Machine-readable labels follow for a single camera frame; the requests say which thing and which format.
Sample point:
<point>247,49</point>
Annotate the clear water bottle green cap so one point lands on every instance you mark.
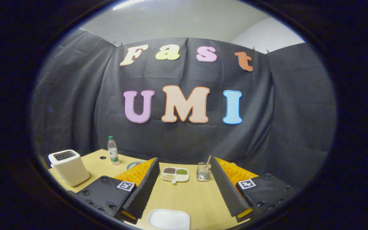
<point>113,153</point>

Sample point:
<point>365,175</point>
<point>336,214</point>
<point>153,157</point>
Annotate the white divided bean dish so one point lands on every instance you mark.
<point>175,178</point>

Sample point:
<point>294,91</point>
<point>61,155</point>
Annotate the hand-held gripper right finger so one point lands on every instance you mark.
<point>225,188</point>

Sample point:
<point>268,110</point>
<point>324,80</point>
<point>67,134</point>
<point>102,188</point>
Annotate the white plate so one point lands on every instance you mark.
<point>168,220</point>

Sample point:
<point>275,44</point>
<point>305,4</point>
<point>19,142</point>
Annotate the clear square glass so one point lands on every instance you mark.
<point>203,175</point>

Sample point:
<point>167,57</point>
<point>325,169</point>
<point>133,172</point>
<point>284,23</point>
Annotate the white toaster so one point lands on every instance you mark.
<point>72,171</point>

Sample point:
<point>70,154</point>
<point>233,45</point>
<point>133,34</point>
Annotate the spoon in glass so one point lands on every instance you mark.
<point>208,161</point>

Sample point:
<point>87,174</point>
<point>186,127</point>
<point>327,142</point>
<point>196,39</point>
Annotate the pale green oval plate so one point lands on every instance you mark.
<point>131,166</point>

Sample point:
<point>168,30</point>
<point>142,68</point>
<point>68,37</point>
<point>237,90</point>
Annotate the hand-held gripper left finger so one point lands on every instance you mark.
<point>144,191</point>

